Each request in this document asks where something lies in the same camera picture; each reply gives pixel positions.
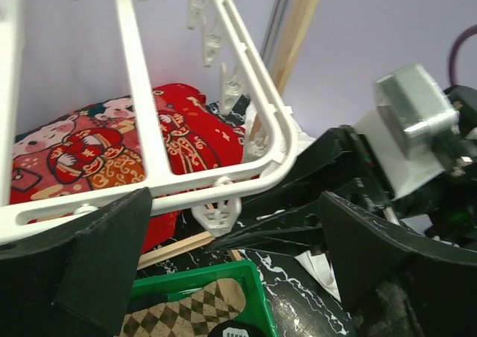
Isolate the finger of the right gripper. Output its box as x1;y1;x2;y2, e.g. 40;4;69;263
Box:
240;126;373;218
206;202;324;256

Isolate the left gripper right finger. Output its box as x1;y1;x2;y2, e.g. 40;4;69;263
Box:
320;192;476;336

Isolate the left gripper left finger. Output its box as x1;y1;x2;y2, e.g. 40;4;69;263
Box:
1;188;152;336

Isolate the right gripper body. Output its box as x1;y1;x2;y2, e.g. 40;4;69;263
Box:
346;85;477;248

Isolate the white plastic clip hanger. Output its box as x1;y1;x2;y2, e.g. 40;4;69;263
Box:
1;0;297;245

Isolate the beige argyle sock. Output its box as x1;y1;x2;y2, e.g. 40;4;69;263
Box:
119;278;246;336

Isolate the green plastic basket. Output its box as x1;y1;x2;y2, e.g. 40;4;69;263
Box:
131;260;279;337

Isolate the black grey sports sock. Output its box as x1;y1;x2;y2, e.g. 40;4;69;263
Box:
207;320;264;337

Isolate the red printed pillow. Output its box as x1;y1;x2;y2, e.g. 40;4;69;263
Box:
9;83;249;254

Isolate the wooden clothes rack frame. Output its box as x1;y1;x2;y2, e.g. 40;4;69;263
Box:
138;0;319;269

